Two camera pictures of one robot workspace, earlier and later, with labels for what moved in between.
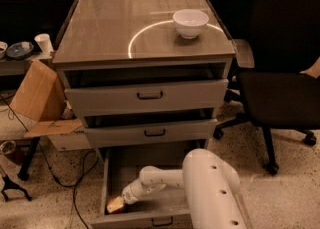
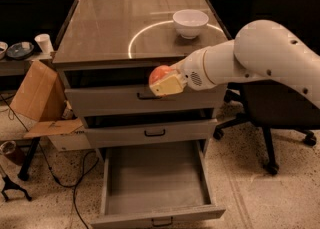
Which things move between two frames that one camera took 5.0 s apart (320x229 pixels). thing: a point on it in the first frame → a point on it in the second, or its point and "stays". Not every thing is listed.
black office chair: x=272 y=90 stays
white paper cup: x=44 y=42 stays
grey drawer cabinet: x=146 y=67 stays
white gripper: x=129 y=194 → x=192 y=69
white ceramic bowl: x=190 y=22 stays
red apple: x=117 y=210 → x=158 y=72
